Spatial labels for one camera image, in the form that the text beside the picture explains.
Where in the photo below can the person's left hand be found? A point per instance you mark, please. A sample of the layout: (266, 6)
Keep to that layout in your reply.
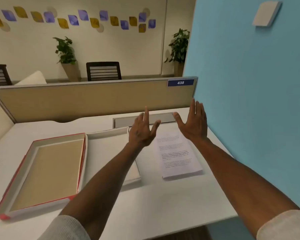
(140, 132)

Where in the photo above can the person's right hand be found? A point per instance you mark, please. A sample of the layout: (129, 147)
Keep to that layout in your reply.
(195, 124)

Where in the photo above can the white cardboard box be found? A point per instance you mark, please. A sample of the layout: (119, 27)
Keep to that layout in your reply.
(107, 147)

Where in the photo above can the stack of printed paper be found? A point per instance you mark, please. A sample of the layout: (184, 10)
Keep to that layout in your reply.
(177, 159)

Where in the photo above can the red box lid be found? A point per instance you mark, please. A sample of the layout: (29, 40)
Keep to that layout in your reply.
(47, 172)

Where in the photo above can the person's right forearm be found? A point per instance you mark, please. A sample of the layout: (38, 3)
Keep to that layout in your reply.
(240, 182)

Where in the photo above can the person's left forearm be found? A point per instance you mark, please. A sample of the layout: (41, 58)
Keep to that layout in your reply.
(105, 187)

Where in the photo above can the blue number sign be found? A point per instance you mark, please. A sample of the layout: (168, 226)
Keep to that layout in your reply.
(180, 82)

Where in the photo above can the beige desk partition panel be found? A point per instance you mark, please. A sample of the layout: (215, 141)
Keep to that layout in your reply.
(90, 102)

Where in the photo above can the large potted green plant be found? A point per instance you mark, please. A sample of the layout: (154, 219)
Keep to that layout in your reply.
(180, 47)

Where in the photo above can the small potted green plant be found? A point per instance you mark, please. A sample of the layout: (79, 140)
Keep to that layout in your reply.
(65, 52)

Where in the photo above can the white left sleeve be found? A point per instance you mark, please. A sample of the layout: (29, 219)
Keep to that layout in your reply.
(65, 229)

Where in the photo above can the white sleeve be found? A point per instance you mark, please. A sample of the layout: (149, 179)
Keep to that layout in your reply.
(287, 227)
(65, 229)

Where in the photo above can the white right sleeve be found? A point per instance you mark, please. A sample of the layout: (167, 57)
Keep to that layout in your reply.
(287, 227)

